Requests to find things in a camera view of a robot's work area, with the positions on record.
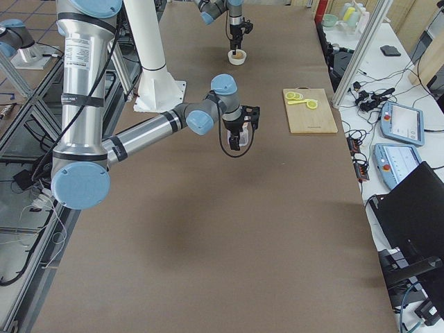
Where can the white bowl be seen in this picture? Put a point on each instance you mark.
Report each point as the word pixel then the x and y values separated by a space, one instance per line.
pixel 236 61

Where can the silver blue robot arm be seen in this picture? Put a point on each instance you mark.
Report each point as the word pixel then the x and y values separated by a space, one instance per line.
pixel 82 156
pixel 211 10

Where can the blue teach pendant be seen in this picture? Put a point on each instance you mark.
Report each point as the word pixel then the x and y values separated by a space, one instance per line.
pixel 395 162
pixel 402 123

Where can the aluminium frame post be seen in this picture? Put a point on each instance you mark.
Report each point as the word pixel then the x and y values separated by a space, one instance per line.
pixel 363 46

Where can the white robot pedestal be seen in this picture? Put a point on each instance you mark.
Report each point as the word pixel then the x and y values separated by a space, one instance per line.
pixel 158 91

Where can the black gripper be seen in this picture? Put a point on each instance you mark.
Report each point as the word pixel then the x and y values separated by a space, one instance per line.
pixel 232 125
pixel 234 32

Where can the bamboo cutting board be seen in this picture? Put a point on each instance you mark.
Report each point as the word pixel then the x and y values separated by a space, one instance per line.
pixel 303 121

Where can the yellow plastic knife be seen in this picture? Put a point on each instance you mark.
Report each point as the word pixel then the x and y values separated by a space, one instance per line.
pixel 292 102

